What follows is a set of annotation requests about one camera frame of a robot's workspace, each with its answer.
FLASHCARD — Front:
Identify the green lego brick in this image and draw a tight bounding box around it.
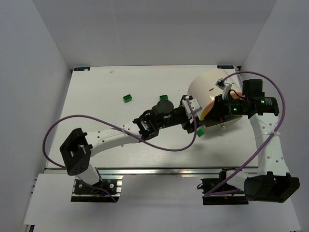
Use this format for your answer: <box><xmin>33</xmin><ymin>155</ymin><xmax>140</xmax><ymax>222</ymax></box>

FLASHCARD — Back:
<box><xmin>159</xmin><ymin>95</ymin><xmax>169</xmax><ymax>101</ymax></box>
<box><xmin>197</xmin><ymin>129</ymin><xmax>205</xmax><ymax>137</ymax></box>
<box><xmin>123</xmin><ymin>94</ymin><xmax>132</xmax><ymax>103</ymax></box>

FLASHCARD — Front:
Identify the salmon orange top drawer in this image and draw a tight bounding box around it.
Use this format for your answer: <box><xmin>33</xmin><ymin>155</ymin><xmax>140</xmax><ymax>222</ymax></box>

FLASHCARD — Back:
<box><xmin>199</xmin><ymin>92</ymin><xmax>242</xmax><ymax>120</ymax></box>

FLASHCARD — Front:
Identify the olive green bottom drawer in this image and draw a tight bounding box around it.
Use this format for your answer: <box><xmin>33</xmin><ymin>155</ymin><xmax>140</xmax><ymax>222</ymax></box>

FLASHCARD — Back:
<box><xmin>199</xmin><ymin>115</ymin><xmax>242</xmax><ymax>128</ymax></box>

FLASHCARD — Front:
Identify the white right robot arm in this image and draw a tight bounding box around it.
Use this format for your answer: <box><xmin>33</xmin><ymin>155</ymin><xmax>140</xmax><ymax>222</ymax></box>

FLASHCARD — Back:
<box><xmin>204</xmin><ymin>79</ymin><xmax>300</xmax><ymax>203</ymax></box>

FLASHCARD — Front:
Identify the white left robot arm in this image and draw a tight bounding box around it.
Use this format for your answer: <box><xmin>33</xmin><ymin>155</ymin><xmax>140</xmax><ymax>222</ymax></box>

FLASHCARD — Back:
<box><xmin>60</xmin><ymin>96</ymin><xmax>201</xmax><ymax>187</ymax></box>

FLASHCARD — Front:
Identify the cream cylindrical drawer cabinet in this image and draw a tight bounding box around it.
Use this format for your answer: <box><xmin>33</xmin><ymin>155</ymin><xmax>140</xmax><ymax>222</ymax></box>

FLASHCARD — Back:
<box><xmin>187</xmin><ymin>69</ymin><xmax>228</xmax><ymax>131</ymax></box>

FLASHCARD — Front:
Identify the blue label sticker right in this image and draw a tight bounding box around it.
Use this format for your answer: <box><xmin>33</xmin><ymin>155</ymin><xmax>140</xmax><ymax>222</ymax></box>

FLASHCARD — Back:
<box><xmin>217</xmin><ymin>65</ymin><xmax>234</xmax><ymax>69</ymax></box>

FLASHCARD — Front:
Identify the blue label sticker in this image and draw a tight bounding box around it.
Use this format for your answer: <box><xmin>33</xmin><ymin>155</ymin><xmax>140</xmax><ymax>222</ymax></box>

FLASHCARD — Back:
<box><xmin>73</xmin><ymin>67</ymin><xmax>90</xmax><ymax>72</ymax></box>
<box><xmin>217</xmin><ymin>65</ymin><xmax>234</xmax><ymax>69</ymax></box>

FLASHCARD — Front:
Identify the blue label sticker left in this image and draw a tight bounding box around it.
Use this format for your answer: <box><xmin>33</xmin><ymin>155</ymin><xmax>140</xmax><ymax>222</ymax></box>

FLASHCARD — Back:
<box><xmin>73</xmin><ymin>67</ymin><xmax>90</xmax><ymax>72</ymax></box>

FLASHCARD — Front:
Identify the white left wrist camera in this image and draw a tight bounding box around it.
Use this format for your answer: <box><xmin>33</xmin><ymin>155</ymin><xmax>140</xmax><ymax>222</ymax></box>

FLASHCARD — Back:
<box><xmin>181</xmin><ymin>95</ymin><xmax>202</xmax><ymax>118</ymax></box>

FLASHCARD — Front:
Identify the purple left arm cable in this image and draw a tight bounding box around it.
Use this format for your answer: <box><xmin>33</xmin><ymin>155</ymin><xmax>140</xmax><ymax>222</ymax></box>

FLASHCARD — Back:
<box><xmin>42</xmin><ymin>96</ymin><xmax>198</xmax><ymax>203</ymax></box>

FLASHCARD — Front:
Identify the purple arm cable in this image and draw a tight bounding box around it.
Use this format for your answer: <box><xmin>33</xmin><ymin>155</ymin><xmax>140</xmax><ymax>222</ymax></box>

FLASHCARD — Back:
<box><xmin>204</xmin><ymin>71</ymin><xmax>286</xmax><ymax>197</ymax></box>
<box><xmin>42</xmin><ymin>96</ymin><xmax>198</xmax><ymax>203</ymax></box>

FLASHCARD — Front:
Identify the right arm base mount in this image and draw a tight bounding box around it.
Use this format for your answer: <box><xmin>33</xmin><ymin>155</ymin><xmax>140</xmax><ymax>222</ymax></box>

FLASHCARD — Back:
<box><xmin>197</xmin><ymin>169</ymin><xmax>249</xmax><ymax>205</ymax></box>

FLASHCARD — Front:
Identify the aluminium table front rail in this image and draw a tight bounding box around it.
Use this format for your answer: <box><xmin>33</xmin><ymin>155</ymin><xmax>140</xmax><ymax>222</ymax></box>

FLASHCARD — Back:
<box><xmin>44</xmin><ymin>167</ymin><xmax>257</xmax><ymax>175</ymax></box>

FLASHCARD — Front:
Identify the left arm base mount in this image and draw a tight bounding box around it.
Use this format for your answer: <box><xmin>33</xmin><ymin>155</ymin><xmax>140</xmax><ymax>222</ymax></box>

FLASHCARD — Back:
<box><xmin>70</xmin><ymin>175</ymin><xmax>123</xmax><ymax>203</ymax></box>

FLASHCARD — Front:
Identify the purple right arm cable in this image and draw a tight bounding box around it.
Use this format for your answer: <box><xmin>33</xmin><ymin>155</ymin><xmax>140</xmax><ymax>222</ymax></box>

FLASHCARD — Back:
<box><xmin>204</xmin><ymin>71</ymin><xmax>286</xmax><ymax>197</ymax></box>

